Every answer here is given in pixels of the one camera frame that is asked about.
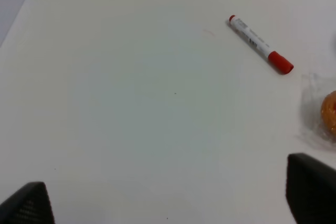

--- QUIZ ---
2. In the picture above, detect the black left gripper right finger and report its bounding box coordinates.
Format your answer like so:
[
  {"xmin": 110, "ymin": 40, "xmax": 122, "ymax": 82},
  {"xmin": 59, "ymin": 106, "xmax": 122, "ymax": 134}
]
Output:
[{"xmin": 286, "ymin": 153, "xmax": 335, "ymax": 223}]

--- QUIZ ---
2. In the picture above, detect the red and white marker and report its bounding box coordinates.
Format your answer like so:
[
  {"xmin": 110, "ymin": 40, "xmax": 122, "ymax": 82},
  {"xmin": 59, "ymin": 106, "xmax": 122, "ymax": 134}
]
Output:
[{"xmin": 228, "ymin": 15, "xmax": 294, "ymax": 75}]

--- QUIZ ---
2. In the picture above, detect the wrapped orange tart pastry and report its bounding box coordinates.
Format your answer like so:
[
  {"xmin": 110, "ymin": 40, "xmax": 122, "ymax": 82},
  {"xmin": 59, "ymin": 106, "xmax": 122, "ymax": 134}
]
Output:
[{"xmin": 299, "ymin": 73, "xmax": 335, "ymax": 150}]

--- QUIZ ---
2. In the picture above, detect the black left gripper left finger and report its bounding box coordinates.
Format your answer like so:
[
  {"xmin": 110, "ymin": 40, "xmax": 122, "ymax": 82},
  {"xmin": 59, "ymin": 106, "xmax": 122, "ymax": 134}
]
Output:
[{"xmin": 1, "ymin": 182, "xmax": 55, "ymax": 224}]

